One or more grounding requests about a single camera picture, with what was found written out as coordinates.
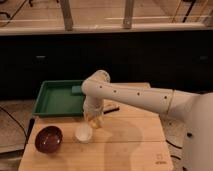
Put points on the metal frame post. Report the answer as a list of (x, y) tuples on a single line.
[(67, 16), (128, 14)]

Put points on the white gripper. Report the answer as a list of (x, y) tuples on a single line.
[(92, 107)]

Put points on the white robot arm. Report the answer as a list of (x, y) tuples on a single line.
[(194, 109)]

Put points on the white paper cup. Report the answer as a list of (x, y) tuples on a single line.
[(83, 133)]

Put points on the dark brown bowl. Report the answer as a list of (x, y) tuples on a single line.
[(49, 139)]

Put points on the right metal frame post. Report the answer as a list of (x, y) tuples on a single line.
[(128, 14)]

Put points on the small black-edged card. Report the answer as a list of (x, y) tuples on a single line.
[(110, 107)]

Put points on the green plastic tray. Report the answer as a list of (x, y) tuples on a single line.
[(55, 99)]

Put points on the left metal frame post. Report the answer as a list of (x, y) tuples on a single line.
[(67, 16)]

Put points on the green sponge block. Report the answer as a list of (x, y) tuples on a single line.
[(76, 90)]

